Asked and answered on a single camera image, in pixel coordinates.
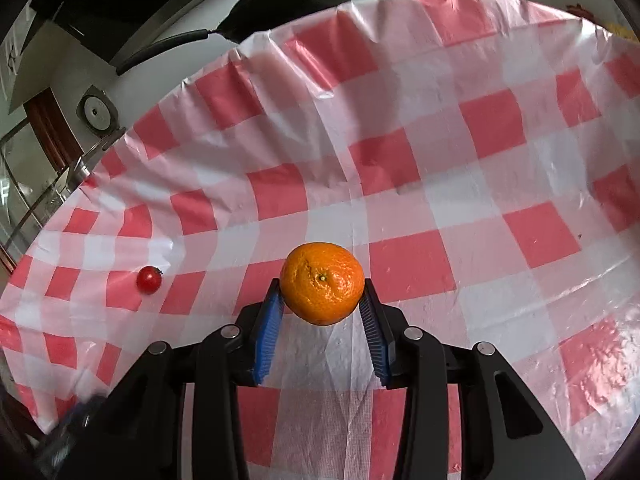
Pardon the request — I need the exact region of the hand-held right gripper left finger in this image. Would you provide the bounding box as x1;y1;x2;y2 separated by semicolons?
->
57;277;286;480

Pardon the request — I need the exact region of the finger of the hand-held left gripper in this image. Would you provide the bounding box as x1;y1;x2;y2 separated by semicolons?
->
35;395;108;473

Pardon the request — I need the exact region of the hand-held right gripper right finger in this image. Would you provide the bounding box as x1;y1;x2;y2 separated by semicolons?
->
357;277;586;480

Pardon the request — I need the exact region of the large orange mandarin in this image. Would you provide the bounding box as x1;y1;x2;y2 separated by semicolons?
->
279;241;366;327

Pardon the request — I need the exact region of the red cherry tomato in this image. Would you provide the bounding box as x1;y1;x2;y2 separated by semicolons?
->
136;266;164;295

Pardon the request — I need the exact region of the red white checked tablecloth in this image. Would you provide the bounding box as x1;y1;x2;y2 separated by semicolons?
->
0;0;640;480

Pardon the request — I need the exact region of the grey device with round dial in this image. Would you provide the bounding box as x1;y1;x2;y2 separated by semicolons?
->
77;87;123;133

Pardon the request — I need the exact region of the brown wooden frame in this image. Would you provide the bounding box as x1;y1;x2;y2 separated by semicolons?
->
22;87;83;171

